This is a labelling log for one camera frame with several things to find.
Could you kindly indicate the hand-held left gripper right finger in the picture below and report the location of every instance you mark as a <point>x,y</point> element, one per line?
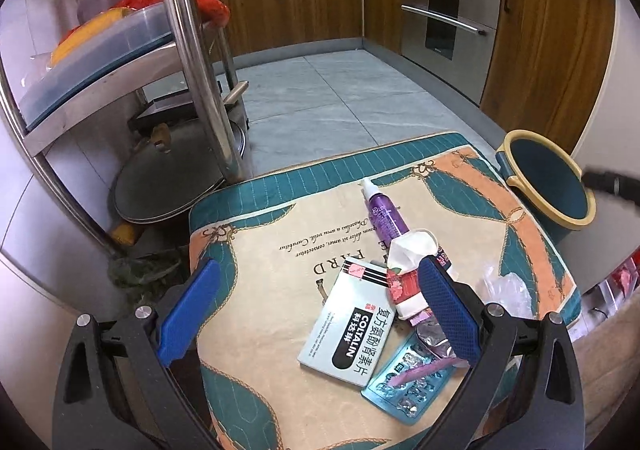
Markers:
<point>450,315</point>

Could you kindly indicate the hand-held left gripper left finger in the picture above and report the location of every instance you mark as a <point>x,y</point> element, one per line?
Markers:
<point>190,315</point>

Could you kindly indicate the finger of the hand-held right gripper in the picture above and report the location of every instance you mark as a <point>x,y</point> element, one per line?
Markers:
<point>607,182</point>

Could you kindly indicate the silver foil wrapper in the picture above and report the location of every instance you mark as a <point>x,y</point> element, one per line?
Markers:
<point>435,337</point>

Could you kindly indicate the red floral tissue pack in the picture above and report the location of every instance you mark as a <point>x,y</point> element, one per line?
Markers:
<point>407,280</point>

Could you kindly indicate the clear plastic bag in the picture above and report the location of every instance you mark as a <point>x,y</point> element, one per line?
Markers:
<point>502,292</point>

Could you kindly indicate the blue bin with yellow rim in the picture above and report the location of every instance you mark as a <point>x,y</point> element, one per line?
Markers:
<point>545,185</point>

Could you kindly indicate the purple plastic stick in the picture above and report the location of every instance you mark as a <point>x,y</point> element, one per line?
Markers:
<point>420,372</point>

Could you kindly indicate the blue pill blister pack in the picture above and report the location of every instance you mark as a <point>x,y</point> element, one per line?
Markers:
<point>400,397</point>

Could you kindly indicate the white black medicine box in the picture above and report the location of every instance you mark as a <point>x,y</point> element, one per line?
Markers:
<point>345,330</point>

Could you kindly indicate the purple pump bottle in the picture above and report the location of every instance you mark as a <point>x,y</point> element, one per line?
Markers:
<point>382,215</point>

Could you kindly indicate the dark green netting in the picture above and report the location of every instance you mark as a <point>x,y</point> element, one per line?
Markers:
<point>145,270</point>

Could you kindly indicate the white door panel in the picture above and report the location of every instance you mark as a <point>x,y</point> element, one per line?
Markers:
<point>610,95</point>

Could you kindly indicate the red printed package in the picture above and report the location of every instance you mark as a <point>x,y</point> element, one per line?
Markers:
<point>627,277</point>

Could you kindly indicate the small orange object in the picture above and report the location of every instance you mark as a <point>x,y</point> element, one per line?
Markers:
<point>125,232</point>

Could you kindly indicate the teal orange patterned mat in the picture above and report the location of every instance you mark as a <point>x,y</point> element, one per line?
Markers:
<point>280,210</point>

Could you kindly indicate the round grey pan lid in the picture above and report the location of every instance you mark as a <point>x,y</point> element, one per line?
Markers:
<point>170,175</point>

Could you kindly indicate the black square tray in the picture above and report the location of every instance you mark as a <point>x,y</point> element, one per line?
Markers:
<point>160,110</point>

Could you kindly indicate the clear plastic storage box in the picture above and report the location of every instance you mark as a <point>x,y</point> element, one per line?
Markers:
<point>100,62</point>

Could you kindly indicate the stainless steel shelf rack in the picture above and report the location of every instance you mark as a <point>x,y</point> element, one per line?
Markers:
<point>195,30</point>

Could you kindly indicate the yellow packet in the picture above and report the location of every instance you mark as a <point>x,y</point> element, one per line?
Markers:
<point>85,32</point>

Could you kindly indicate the red plastic bag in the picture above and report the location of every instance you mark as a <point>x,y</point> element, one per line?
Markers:
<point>212,10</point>

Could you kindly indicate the wooden kitchen base cabinets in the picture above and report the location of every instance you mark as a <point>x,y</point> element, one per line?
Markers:
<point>300,0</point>

